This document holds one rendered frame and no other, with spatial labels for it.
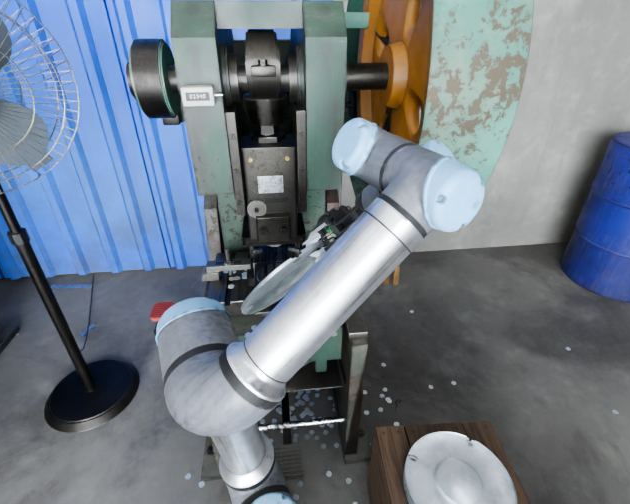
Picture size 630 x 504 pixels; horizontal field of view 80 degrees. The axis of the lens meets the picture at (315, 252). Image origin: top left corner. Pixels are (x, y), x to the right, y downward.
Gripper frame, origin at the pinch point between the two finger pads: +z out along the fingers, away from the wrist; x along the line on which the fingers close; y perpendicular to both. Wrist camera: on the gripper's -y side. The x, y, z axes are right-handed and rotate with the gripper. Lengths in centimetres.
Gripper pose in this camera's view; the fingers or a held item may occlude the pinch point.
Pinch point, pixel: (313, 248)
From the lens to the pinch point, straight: 82.4
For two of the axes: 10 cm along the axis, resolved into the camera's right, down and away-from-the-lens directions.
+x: 6.0, 8.0, 0.5
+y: -5.3, 4.5, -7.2
